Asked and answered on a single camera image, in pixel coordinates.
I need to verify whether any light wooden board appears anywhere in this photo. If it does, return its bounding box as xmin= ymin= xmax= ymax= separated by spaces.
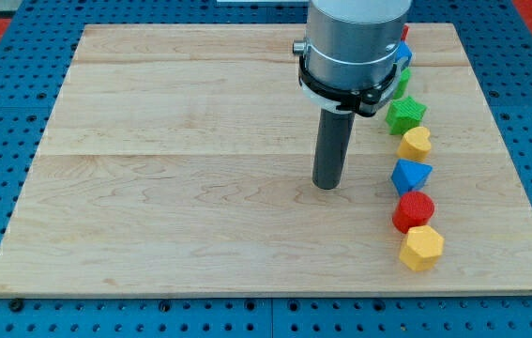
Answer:
xmin=0 ymin=23 xmax=532 ymax=299

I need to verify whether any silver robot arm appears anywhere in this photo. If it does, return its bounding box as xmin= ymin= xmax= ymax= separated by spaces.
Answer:
xmin=293 ymin=0 xmax=412 ymax=90

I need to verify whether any black clamp ring with bracket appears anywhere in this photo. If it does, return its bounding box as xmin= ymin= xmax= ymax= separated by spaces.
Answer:
xmin=297 ymin=56 xmax=403 ymax=118

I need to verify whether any blue triangle block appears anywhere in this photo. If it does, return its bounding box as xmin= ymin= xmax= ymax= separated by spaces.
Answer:
xmin=390 ymin=159 xmax=433 ymax=196

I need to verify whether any green star block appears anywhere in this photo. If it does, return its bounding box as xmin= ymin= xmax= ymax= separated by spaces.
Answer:
xmin=386 ymin=96 xmax=428 ymax=135

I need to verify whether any dark grey cylindrical pointer tool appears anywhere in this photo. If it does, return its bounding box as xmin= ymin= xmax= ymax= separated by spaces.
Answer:
xmin=312 ymin=109 xmax=355 ymax=190

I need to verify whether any red cylinder block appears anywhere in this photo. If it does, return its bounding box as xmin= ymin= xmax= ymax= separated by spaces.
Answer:
xmin=391 ymin=192 xmax=435 ymax=234

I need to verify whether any blue block behind arm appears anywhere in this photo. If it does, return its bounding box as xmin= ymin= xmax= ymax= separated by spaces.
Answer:
xmin=395 ymin=41 xmax=413 ymax=68

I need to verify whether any red block behind arm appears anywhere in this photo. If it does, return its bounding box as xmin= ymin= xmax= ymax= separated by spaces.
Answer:
xmin=401 ymin=24 xmax=409 ymax=41

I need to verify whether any green block behind arm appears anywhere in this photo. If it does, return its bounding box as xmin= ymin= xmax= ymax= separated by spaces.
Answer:
xmin=393 ymin=68 xmax=411 ymax=100

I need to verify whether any yellow hexagon block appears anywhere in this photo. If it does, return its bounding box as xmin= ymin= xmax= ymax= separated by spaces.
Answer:
xmin=399 ymin=225 xmax=445 ymax=271

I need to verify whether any yellow heart block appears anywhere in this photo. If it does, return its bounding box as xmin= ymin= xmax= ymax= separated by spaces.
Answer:
xmin=396 ymin=127 xmax=433 ymax=162

